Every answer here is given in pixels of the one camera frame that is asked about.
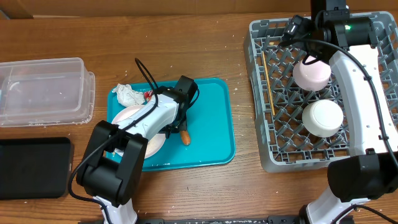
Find orange carrot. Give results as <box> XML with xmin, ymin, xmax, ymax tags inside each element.
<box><xmin>180</xmin><ymin>130</ymin><xmax>191</xmax><ymax>146</ymax></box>

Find white plate with food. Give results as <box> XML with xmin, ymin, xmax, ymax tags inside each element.
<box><xmin>111</xmin><ymin>105</ymin><xmax>166</xmax><ymax>159</ymax></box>

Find red snack wrapper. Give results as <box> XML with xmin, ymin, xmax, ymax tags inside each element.
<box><xmin>144</xmin><ymin>90</ymin><xmax>154</xmax><ymax>101</ymax></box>

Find wooden chopstick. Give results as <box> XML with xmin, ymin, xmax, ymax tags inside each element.
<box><xmin>261</xmin><ymin>51</ymin><xmax>275</xmax><ymax>116</ymax></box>

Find white tissue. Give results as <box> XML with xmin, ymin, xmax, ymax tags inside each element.
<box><xmin>112</xmin><ymin>83</ymin><xmax>146</xmax><ymax>107</ymax></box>

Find white saucer bowl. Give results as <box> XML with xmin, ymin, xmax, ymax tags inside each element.
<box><xmin>302</xmin><ymin>100</ymin><xmax>344</xmax><ymax>138</ymax></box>

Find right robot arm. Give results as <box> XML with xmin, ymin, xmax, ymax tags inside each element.
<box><xmin>280</xmin><ymin>0</ymin><xmax>397</xmax><ymax>223</ymax></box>

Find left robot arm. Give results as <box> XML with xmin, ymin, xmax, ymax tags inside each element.
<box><xmin>70</xmin><ymin>76</ymin><xmax>199</xmax><ymax>223</ymax></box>

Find teal plastic tray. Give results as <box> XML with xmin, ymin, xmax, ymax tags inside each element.
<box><xmin>106</xmin><ymin>77</ymin><xmax>236</xmax><ymax>172</ymax></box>

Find grey dish rack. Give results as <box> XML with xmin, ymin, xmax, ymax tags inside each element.
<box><xmin>244</xmin><ymin>12</ymin><xmax>397</xmax><ymax>172</ymax></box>

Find clear plastic bin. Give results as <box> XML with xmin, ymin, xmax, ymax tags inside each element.
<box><xmin>1</xmin><ymin>57</ymin><xmax>95</xmax><ymax>128</ymax></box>

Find black plastic bin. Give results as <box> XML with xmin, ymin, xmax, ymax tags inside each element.
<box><xmin>1</xmin><ymin>137</ymin><xmax>74</xmax><ymax>200</ymax></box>

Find cardboard backdrop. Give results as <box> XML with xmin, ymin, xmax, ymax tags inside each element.
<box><xmin>1</xmin><ymin>0</ymin><xmax>397</xmax><ymax>19</ymax></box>

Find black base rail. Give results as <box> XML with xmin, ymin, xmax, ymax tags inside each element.
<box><xmin>77</xmin><ymin>214</ymin><xmax>355</xmax><ymax>224</ymax></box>

